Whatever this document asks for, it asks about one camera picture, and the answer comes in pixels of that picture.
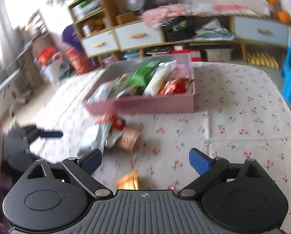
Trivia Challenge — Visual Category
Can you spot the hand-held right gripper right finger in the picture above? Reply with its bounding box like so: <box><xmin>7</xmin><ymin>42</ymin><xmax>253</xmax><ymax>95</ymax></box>
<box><xmin>179</xmin><ymin>148</ymin><xmax>271</xmax><ymax>198</ymax></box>

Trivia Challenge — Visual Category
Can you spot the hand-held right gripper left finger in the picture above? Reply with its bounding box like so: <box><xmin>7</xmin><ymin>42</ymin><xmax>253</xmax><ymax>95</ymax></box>
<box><xmin>25</xmin><ymin>148</ymin><xmax>115</xmax><ymax>199</ymax></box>

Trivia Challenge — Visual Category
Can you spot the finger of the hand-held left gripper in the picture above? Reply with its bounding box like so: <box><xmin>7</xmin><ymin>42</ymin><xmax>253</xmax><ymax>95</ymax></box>
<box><xmin>25</xmin><ymin>125</ymin><xmax>63</xmax><ymax>142</ymax></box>

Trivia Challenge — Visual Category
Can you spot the long silver snack packet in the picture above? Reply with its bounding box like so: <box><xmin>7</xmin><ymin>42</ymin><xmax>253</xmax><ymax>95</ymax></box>
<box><xmin>79</xmin><ymin>121</ymin><xmax>112</xmax><ymax>157</ymax></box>

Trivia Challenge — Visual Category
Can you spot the gold snack packet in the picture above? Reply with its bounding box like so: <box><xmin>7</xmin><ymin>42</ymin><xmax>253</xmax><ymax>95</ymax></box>
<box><xmin>116</xmin><ymin>170</ymin><xmax>140</xmax><ymax>191</ymax></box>

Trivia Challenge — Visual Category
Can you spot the pink cardboard box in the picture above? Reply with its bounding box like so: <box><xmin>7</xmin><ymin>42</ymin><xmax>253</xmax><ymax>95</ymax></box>
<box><xmin>83</xmin><ymin>53</ymin><xmax>198</xmax><ymax>114</ymax></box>

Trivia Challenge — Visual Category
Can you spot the red floral foil packet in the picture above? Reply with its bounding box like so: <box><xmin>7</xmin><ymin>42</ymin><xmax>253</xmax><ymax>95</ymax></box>
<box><xmin>159</xmin><ymin>77</ymin><xmax>195</xmax><ymax>96</ymax></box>

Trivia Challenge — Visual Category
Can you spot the clear white rice cracker packet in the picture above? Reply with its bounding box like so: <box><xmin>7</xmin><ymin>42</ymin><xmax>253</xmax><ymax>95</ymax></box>
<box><xmin>142</xmin><ymin>62</ymin><xmax>178</xmax><ymax>97</ymax></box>

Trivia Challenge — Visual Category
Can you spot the green snack packet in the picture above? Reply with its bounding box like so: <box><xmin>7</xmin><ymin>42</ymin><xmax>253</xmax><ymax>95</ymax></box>
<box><xmin>130</xmin><ymin>62</ymin><xmax>161</xmax><ymax>96</ymax></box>

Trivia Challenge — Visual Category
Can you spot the red foil snack packet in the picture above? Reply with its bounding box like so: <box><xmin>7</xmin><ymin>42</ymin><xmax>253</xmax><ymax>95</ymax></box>
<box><xmin>94</xmin><ymin>112</ymin><xmax>127</xmax><ymax>131</ymax></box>

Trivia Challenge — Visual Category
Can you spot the clear wafer biscuit packet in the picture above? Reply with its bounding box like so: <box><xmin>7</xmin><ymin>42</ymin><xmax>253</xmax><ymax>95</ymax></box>
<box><xmin>117</xmin><ymin>126</ymin><xmax>141</xmax><ymax>152</ymax></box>

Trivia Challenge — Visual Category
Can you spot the cherry print tablecloth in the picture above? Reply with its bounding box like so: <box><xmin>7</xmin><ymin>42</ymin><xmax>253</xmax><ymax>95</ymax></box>
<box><xmin>29</xmin><ymin>62</ymin><xmax>291</xmax><ymax>234</ymax></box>

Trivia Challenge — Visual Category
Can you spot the white puffed rice packet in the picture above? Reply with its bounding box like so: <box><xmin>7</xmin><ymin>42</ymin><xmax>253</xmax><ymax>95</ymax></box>
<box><xmin>89</xmin><ymin>82</ymin><xmax>118</xmax><ymax>102</ymax></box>

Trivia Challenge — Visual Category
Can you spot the red and white shopping bag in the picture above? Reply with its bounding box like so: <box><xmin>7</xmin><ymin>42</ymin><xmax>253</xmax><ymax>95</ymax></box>
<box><xmin>37</xmin><ymin>47</ymin><xmax>71</xmax><ymax>84</ymax></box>

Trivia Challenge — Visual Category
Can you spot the round red printed bag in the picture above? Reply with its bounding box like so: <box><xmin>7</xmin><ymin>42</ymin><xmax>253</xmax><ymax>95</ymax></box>
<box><xmin>66</xmin><ymin>47</ymin><xmax>93</xmax><ymax>75</ymax></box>

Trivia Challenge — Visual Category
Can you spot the grey white snack packet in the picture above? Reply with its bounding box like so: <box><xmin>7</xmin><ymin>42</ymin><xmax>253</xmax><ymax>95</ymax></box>
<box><xmin>112</xmin><ymin>74</ymin><xmax>146</xmax><ymax>99</ymax></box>

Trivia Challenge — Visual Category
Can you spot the side shelf unit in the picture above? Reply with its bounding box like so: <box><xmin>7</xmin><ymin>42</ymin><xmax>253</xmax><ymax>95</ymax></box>
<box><xmin>16</xmin><ymin>9</ymin><xmax>51</xmax><ymax>86</ymax></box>

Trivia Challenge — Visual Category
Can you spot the purple umbrella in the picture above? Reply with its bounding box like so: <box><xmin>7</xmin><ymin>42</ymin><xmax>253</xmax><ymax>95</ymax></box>
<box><xmin>62</xmin><ymin>25</ymin><xmax>83</xmax><ymax>54</ymax></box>

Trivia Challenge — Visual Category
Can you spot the small white cabinet drawer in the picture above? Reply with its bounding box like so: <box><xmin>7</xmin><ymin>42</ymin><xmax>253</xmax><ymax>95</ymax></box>
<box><xmin>81</xmin><ymin>30</ymin><xmax>119</xmax><ymax>58</ymax></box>

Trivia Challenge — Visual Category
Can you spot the clear storage box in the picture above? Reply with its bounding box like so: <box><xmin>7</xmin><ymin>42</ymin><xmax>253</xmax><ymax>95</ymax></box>
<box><xmin>205</xmin><ymin>48</ymin><xmax>235</xmax><ymax>62</ymax></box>

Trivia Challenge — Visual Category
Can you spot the red flat box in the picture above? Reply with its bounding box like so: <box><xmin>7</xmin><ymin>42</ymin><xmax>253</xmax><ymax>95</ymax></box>
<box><xmin>171</xmin><ymin>49</ymin><xmax>202</xmax><ymax>62</ymax></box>

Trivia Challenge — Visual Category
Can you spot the yellow egg tray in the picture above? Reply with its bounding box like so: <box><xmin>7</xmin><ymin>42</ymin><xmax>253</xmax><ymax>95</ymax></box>
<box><xmin>246</xmin><ymin>49</ymin><xmax>280</xmax><ymax>69</ymax></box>

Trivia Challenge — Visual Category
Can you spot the wooden cabinet with white drawers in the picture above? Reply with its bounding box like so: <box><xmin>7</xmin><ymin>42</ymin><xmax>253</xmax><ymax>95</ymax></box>
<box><xmin>67</xmin><ymin>0</ymin><xmax>291</xmax><ymax>67</ymax></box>

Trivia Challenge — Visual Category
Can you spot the medium white cabinet drawer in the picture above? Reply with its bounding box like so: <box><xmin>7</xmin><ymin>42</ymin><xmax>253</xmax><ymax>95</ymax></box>
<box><xmin>113</xmin><ymin>22</ymin><xmax>166</xmax><ymax>51</ymax></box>

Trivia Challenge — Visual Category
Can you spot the black bag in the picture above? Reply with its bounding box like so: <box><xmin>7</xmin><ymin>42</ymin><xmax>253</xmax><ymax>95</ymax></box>
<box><xmin>163</xmin><ymin>20</ymin><xmax>195</xmax><ymax>42</ymax></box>

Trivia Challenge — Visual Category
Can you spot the wide white cabinet drawer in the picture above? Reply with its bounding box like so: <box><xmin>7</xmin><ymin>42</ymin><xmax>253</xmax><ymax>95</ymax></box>
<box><xmin>230</xmin><ymin>16</ymin><xmax>291</xmax><ymax>48</ymax></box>

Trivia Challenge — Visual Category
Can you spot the pink fringed cloth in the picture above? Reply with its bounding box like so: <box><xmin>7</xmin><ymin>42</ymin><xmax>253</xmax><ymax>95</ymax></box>
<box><xmin>141</xmin><ymin>1</ymin><xmax>258</xmax><ymax>28</ymax></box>

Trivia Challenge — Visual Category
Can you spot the white desk fan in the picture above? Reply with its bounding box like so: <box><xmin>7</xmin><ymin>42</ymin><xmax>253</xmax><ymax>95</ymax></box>
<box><xmin>122</xmin><ymin>0</ymin><xmax>145</xmax><ymax>12</ymax></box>

